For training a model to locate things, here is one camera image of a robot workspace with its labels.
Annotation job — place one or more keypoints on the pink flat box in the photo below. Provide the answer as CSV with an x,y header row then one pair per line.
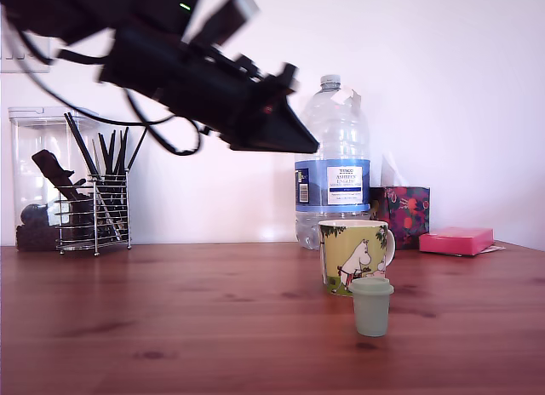
x,y
455,242

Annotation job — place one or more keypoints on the long black chopstick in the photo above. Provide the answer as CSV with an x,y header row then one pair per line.
x,y
78,139
82,139

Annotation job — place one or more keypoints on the pink paper sheet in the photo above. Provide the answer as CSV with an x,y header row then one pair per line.
x,y
496,247

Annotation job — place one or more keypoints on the white wall light switch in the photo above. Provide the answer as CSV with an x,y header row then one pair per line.
x,y
17,67

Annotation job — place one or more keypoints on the thin grey chopstick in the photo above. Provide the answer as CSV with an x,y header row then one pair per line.
x,y
95,156

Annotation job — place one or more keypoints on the green cartoon print mug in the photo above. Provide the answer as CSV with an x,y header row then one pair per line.
x,y
340,250

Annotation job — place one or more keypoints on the large clear water bottle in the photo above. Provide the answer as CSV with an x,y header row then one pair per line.
x,y
340,135

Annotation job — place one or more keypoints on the dark coffee beans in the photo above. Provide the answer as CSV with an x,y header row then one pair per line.
x,y
30,237

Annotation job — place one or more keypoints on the white tissue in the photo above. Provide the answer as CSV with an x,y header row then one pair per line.
x,y
394,173

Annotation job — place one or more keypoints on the black plastic utensil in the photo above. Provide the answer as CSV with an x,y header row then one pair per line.
x,y
51,165

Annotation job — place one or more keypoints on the floral tissue box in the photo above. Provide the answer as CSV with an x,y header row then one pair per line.
x,y
409,216

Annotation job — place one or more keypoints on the clear storage jar white lid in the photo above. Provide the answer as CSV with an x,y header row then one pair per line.
x,y
51,114

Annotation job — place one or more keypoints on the grey-green coffee capsule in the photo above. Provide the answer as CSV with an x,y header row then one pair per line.
x,y
371,310

